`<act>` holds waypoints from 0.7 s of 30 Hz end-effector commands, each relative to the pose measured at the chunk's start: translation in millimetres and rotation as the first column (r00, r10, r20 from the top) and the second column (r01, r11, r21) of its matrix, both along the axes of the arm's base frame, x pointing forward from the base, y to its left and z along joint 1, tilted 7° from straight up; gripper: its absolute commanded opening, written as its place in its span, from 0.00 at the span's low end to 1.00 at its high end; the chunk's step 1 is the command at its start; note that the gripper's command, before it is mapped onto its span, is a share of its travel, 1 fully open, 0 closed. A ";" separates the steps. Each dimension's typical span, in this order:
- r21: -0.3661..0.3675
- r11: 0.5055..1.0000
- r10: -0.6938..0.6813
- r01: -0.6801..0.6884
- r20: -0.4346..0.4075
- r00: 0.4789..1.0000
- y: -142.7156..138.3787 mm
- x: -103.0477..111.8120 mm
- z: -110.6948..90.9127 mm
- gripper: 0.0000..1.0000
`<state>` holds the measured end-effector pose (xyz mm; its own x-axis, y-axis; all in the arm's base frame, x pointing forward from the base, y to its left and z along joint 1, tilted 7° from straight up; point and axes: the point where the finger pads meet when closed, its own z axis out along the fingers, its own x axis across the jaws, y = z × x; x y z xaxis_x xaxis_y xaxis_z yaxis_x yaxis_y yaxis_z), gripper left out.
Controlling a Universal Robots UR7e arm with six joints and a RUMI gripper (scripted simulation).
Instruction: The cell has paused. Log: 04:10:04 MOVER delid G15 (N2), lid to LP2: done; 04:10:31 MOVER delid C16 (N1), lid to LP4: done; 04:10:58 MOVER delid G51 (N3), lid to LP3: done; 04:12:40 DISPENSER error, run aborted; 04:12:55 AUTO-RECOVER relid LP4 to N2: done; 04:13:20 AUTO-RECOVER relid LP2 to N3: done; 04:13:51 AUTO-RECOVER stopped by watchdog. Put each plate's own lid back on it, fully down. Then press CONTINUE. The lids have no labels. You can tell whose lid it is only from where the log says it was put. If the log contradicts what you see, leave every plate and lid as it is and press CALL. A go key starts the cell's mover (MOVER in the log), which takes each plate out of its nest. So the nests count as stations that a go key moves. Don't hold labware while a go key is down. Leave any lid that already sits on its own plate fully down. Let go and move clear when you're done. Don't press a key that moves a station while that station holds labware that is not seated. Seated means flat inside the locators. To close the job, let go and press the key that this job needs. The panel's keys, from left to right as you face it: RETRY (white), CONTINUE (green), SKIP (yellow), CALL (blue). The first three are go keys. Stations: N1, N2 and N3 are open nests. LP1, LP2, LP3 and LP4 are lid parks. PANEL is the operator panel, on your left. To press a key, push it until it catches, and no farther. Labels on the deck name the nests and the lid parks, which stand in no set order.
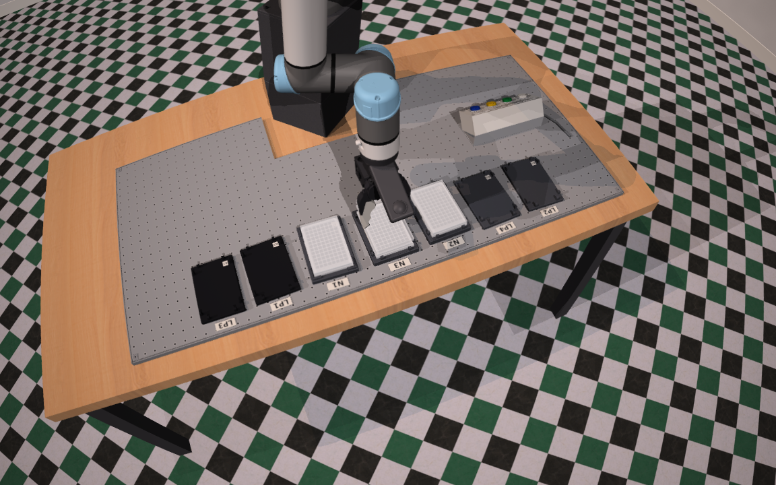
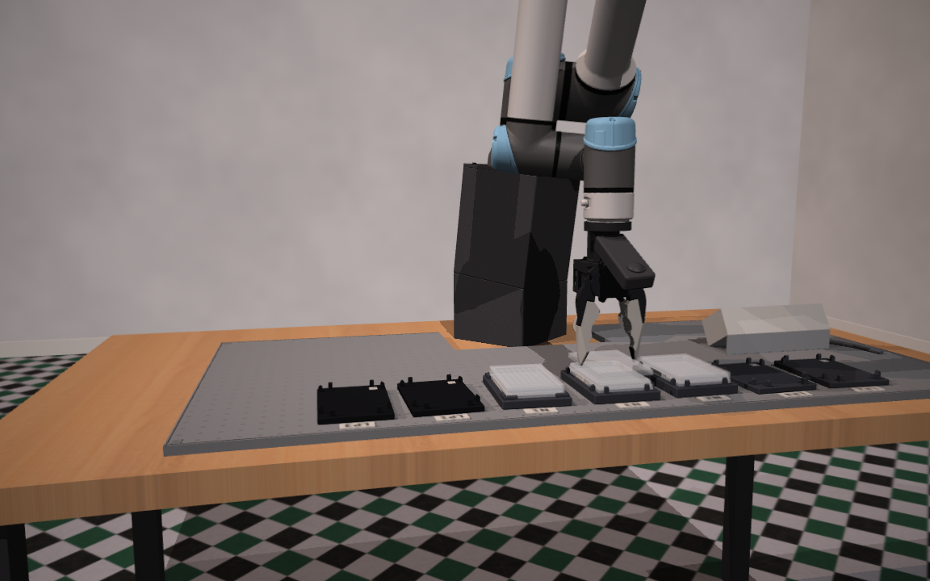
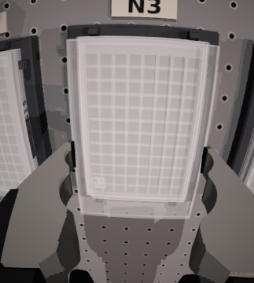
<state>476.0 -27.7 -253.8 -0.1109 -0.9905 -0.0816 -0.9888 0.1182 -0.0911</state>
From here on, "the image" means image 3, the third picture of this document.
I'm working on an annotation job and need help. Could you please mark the translucent white plate lid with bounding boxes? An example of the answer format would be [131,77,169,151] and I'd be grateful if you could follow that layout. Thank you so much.
[0,50,35,197]

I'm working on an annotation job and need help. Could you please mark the grey perforated base plate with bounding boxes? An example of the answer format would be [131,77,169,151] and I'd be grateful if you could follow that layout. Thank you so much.
[0,0,254,283]

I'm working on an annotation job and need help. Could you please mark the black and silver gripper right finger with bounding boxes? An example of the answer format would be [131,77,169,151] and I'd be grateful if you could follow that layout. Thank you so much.
[189,146,254,283]

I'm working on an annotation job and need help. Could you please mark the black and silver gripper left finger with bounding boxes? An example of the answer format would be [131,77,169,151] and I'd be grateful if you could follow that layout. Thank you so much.
[0,139,80,283]

